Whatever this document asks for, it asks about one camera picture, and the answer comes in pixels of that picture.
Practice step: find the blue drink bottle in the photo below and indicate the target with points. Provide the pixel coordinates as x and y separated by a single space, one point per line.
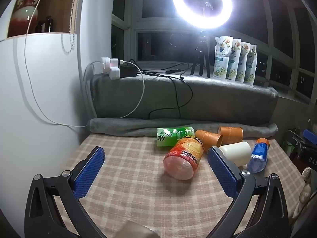
258 155

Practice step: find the white plug adapter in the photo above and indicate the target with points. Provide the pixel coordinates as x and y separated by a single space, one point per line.
114 73
109 63

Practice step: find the blurry tan object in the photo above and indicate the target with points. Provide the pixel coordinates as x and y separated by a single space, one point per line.
138 231

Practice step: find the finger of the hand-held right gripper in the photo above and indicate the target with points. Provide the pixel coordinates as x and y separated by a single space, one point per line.
310 135

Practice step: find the orange red label bottle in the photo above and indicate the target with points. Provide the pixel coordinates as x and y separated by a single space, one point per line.
184 157

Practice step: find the rolled grey blanket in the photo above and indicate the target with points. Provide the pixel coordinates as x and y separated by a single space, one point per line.
128 127

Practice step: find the white refill pouch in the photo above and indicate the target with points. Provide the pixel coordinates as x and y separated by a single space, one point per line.
235 62
251 67
221 59
244 64

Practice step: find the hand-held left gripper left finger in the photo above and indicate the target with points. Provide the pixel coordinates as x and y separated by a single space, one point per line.
89 169

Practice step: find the black tripod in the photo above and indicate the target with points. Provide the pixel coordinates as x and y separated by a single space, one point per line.
201 54

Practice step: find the plaid tablecloth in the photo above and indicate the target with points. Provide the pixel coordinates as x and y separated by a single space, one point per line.
138 191

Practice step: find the orange cup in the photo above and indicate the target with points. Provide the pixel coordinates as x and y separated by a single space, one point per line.
231 135
208 138

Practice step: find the cream plush toy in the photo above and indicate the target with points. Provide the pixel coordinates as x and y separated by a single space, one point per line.
305 195

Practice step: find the black power strip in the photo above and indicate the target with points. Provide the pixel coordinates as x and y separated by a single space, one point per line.
127 70

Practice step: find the green tea bottle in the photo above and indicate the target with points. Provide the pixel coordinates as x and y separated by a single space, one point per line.
171 136

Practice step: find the white cabinet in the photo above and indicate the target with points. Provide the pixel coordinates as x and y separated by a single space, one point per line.
44 84

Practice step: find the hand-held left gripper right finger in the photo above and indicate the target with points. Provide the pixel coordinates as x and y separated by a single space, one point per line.
223 173

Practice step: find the red ceramic vase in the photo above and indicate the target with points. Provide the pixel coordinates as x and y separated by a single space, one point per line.
24 12

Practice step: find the white cup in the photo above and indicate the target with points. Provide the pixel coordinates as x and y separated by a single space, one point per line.
236 153

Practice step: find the dark glass bottle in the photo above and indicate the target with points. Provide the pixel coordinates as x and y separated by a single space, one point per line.
48 24

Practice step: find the window frame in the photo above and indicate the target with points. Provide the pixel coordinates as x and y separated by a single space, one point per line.
267 17

